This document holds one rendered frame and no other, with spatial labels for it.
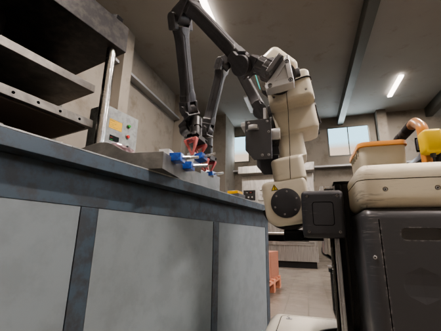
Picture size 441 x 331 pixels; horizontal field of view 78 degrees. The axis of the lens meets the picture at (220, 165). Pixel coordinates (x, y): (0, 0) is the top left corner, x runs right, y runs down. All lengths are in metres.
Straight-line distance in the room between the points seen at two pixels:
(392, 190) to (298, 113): 0.45
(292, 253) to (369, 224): 5.70
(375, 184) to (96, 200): 0.75
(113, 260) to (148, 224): 0.16
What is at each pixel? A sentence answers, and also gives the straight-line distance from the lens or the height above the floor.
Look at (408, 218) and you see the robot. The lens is 0.87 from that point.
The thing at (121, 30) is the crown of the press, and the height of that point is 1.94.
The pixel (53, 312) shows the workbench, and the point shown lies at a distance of 0.77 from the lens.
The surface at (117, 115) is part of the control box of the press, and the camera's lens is 2.10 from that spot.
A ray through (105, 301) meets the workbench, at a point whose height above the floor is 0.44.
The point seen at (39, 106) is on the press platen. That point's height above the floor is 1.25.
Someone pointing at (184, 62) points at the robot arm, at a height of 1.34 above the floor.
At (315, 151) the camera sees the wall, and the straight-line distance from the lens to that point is 11.09.
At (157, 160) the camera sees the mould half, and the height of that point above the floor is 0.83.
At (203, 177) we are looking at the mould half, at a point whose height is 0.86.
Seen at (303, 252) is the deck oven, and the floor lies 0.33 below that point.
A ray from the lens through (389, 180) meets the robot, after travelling 0.88.
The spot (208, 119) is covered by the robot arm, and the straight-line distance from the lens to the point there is 1.56.
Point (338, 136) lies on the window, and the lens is 11.30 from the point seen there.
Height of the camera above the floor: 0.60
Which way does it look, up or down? 15 degrees up
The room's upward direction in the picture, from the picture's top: 1 degrees clockwise
